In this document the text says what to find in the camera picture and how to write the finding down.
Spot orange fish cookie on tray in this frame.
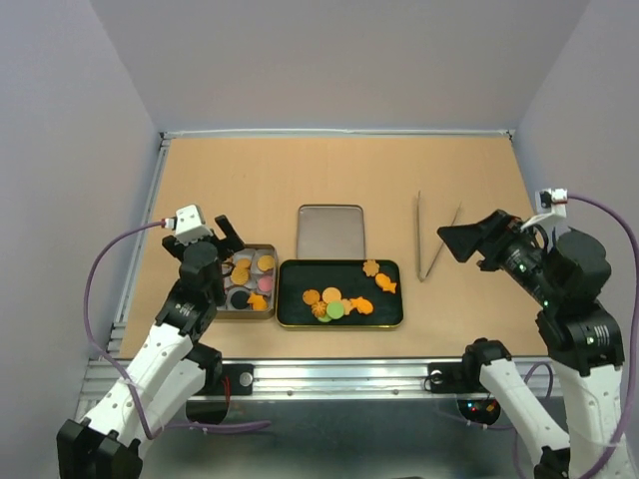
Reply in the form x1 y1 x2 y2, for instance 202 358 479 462
349 296 374 315

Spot swirl flower cookie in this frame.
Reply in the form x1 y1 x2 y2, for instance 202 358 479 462
311 300 326 318

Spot plain round cookie on tray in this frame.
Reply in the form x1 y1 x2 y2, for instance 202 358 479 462
321 286 342 303

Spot green round cookie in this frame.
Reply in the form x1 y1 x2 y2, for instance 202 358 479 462
324 300 345 321

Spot dotted round yellow cookie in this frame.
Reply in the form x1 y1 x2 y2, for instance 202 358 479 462
257 254 276 271

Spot large fish-shaped cookie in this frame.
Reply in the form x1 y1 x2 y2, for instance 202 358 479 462
374 272 397 294

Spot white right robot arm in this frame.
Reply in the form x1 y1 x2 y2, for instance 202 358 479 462
437 210 638 478

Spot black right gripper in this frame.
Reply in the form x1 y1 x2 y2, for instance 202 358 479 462
435 207 563 303

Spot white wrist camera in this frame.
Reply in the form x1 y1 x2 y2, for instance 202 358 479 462
164 205 213 245
520 189 568 231

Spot chocolate chip round cookie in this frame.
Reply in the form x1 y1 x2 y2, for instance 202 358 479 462
303 289 321 305

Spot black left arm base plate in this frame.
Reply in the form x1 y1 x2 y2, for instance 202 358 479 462
221 362 255 397

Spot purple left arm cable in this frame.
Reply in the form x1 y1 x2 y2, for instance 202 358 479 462
83 219 273 440

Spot leaf-shaped orange cookie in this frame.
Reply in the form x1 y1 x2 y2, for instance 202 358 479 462
362 259 379 277

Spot orange fish cookie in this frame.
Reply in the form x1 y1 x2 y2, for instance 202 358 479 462
248 293 269 311
349 296 374 315

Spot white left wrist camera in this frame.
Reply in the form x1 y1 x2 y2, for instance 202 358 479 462
164 205 213 245

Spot plain round cookie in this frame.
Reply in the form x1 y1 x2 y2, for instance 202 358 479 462
236 258 252 269
321 286 342 303

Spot brown tin lid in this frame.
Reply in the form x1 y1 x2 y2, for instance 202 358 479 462
296 204 366 259

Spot aluminium front rail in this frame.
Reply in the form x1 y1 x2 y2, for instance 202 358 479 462
79 358 549 410

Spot silver metal tongs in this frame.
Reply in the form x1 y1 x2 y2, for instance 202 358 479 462
413 191 462 283

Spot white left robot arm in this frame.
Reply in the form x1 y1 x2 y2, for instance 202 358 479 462
56 205 245 478

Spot brown cookie tin box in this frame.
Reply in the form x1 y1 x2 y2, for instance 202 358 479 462
218 243 279 320

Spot black gold-rimmed tray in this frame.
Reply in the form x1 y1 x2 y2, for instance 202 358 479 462
277 259 403 329

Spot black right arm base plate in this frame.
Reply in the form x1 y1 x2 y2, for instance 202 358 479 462
424 361 472 394

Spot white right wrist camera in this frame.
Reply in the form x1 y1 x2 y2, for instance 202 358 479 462
520 189 568 231

